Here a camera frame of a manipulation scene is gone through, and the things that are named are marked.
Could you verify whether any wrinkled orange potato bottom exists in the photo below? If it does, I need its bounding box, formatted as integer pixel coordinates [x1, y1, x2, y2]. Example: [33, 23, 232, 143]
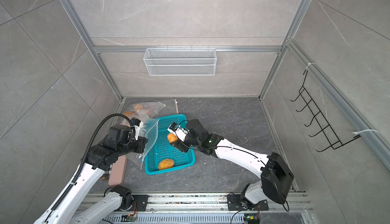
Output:
[167, 133, 178, 143]

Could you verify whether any clear plastic bag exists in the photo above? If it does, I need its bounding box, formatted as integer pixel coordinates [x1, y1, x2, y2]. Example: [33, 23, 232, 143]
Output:
[126, 119, 159, 169]
[125, 102, 166, 122]

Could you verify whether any yellow potato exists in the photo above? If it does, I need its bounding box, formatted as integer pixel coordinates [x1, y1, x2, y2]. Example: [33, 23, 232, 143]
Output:
[158, 159, 175, 171]
[133, 104, 144, 112]

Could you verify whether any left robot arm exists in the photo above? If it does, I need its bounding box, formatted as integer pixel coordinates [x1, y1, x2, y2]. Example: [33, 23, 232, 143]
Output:
[35, 123, 148, 224]

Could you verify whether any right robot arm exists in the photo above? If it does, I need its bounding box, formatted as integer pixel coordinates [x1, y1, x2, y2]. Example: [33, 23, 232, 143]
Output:
[168, 119, 294, 211]

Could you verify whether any teal plastic basket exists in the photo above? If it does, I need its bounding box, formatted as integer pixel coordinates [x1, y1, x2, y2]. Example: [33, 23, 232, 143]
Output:
[144, 114, 196, 175]

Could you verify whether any pink rectangular case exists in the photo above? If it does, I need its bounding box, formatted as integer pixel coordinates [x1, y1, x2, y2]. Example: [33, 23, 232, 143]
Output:
[108, 155, 128, 187]

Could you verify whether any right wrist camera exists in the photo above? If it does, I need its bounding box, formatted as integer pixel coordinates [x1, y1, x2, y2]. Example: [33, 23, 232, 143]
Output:
[168, 122, 189, 142]

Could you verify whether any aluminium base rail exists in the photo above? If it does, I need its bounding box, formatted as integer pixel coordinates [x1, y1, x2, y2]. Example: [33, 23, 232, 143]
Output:
[97, 192, 318, 224]

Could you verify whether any black corrugated cable hose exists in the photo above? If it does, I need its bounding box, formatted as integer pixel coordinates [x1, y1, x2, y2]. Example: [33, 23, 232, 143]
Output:
[42, 113, 135, 222]

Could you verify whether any white mesh wall basket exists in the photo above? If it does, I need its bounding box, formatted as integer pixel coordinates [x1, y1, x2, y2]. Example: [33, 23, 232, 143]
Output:
[143, 48, 217, 76]

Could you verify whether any black wire hook rack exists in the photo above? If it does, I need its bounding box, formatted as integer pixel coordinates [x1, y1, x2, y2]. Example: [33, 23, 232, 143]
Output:
[289, 71, 361, 152]

